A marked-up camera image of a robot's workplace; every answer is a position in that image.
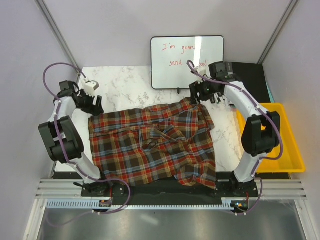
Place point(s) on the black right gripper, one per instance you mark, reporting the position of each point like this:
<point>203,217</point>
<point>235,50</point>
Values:
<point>195,88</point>

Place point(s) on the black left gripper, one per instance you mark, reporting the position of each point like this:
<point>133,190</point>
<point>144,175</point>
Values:
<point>92,110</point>

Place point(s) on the plaid long sleeve shirt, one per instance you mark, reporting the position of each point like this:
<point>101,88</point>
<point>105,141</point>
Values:
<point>141,146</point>

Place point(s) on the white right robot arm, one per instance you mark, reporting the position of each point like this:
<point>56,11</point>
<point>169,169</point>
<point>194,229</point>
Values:
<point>261,133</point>

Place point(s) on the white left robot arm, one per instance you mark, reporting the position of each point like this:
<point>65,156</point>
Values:
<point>59,134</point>

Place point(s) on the black flat box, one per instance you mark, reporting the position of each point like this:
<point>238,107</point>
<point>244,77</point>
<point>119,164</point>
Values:
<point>253,77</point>

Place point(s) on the small whiteboard with stand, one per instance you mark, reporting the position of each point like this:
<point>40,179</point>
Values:
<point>169,56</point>

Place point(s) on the yellow plastic bin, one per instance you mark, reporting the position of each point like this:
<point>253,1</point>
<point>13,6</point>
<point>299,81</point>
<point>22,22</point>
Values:
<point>291,160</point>

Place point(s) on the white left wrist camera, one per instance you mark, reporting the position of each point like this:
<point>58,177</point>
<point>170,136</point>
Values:
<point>90,87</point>

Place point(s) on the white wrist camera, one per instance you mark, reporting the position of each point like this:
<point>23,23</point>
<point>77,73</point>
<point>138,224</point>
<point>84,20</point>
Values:
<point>199,72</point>
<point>90,87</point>

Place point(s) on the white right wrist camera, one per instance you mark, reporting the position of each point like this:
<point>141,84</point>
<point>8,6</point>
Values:
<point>199,72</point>

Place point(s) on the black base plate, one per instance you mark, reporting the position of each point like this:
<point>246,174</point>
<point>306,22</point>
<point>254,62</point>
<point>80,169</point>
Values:
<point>169,191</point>

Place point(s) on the aluminium extrusion rail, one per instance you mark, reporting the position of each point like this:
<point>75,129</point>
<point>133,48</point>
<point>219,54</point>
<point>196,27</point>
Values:
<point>272,189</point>

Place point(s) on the white slotted cable duct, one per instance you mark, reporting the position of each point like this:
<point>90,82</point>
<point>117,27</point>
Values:
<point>96,204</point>

